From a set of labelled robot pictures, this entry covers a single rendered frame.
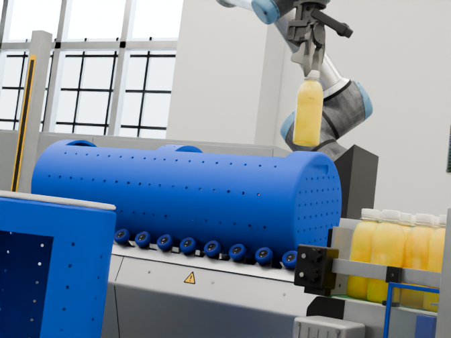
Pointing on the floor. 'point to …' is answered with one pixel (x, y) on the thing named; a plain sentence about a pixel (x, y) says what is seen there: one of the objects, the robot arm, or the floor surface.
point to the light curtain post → (31, 111)
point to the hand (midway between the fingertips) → (312, 74)
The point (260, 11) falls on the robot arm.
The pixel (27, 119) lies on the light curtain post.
